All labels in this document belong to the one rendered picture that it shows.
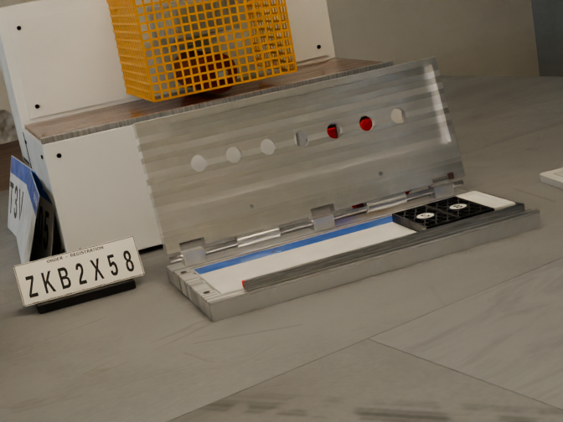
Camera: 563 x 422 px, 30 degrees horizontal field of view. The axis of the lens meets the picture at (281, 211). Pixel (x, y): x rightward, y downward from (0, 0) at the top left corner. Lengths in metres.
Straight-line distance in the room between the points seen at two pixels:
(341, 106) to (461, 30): 2.53
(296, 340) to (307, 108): 0.43
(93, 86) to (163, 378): 0.76
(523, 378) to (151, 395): 0.35
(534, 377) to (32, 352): 0.58
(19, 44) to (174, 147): 0.43
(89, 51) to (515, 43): 2.63
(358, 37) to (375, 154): 2.22
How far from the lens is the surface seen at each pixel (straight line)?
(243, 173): 1.40
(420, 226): 1.32
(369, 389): 0.96
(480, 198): 1.42
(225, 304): 1.20
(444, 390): 0.94
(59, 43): 1.72
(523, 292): 1.15
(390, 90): 1.49
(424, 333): 1.07
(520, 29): 4.16
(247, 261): 1.33
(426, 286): 1.20
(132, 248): 1.40
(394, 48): 3.76
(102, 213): 1.52
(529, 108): 2.18
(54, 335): 1.28
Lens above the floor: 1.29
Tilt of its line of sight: 14 degrees down
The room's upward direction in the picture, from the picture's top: 10 degrees counter-clockwise
